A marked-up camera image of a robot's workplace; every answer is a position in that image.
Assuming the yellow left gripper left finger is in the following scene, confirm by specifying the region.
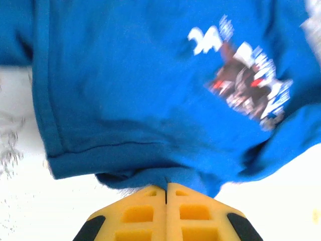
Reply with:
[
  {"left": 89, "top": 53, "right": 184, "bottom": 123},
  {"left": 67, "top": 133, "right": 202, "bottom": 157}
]
[{"left": 72, "top": 184, "right": 168, "bottom": 241}]

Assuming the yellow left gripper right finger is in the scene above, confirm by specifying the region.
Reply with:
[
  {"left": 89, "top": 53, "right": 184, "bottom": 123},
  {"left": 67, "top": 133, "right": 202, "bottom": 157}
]
[{"left": 166, "top": 182, "right": 264, "bottom": 241}]

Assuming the blue printed t-shirt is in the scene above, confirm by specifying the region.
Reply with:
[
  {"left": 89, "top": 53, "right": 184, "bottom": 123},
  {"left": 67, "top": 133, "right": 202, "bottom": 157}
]
[{"left": 0, "top": 0, "right": 321, "bottom": 199}]

